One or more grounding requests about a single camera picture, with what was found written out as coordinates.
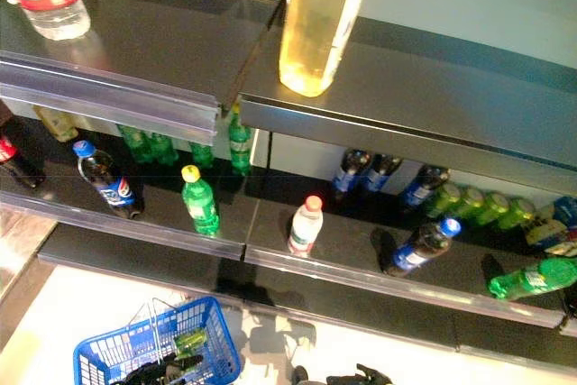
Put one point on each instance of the black deep shelf board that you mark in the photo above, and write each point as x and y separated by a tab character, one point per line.
360	308
518	340
112	250

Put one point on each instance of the blue plastic shopping basket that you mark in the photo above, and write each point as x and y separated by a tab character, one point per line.
103	341

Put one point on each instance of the cola bottle red label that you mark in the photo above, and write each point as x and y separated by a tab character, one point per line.
18	164

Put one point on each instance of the small yellow tea bottle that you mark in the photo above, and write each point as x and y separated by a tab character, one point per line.
58	125

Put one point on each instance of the water bottle red cap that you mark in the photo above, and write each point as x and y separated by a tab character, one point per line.
304	227

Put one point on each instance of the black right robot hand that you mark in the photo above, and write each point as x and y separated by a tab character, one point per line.
365	378

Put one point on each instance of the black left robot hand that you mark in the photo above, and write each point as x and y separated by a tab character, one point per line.
158	371

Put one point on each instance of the yellow tea bottle green label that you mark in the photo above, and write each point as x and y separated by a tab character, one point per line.
311	20

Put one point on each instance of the dark grey metal shelf board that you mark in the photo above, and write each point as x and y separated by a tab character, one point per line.
428	96

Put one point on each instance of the grey metal shelf upright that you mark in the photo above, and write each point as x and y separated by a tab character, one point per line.
269	150

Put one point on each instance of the blue cookie box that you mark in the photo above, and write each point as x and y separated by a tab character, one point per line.
550	238
565	211

